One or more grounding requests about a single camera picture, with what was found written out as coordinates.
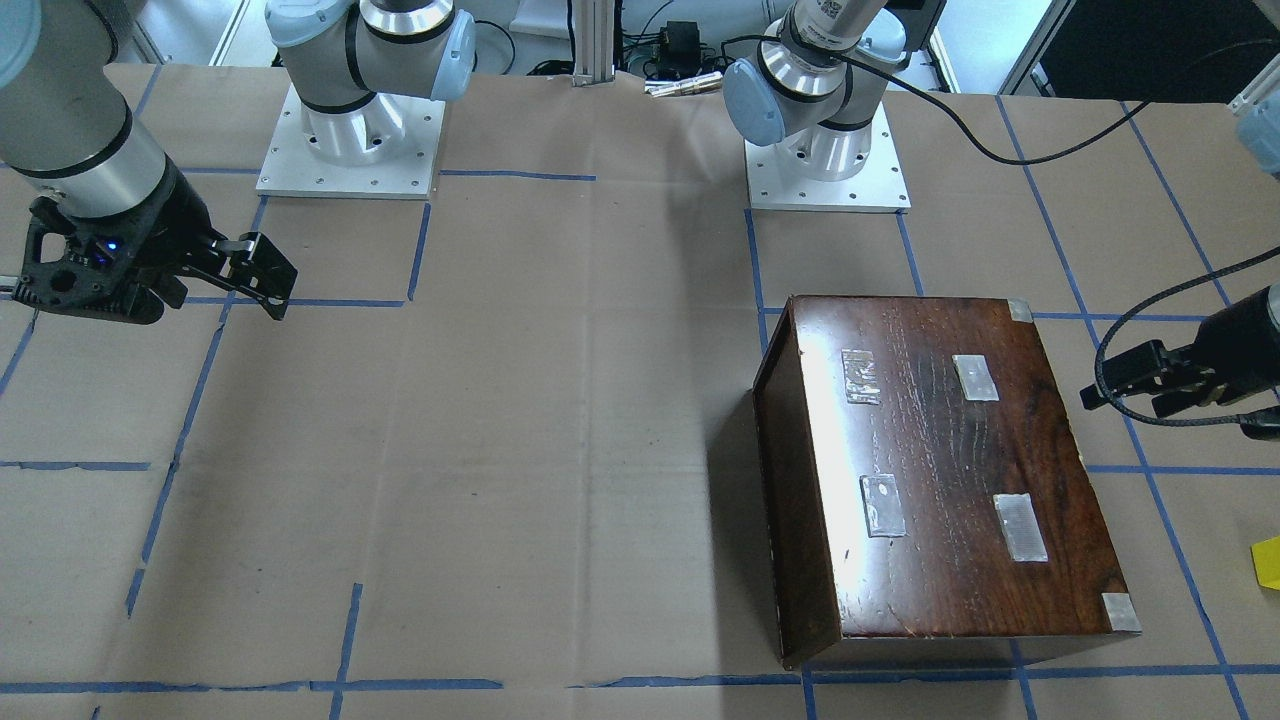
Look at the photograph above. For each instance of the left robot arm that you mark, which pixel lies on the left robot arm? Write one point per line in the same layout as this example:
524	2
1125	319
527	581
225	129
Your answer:
811	90

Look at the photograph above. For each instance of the yellow block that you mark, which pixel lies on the yellow block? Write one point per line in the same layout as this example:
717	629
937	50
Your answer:
1265	557

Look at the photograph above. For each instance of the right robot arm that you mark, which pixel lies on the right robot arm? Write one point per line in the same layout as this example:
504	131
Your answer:
69	131

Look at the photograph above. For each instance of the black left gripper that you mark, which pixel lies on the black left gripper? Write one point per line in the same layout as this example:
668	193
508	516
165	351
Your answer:
1243	335

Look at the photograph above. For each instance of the aluminium frame post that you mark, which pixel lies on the aluminium frame post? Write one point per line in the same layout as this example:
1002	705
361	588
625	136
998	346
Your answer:
594	28

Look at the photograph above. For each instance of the brown paper table cover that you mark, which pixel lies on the brown paper table cover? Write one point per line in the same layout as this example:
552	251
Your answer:
499	459

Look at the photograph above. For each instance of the grey velcro patch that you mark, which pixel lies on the grey velcro patch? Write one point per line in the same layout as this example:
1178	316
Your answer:
861	383
976	381
1018	522
882	504

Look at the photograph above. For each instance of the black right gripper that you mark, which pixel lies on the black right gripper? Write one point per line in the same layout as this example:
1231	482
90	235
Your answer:
172	228

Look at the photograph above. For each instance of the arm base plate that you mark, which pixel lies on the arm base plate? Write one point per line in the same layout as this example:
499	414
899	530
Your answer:
384	150
821	169

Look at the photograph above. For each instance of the dark wooden drawer cabinet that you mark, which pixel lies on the dark wooden drawer cabinet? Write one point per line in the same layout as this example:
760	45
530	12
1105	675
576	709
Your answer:
948	594

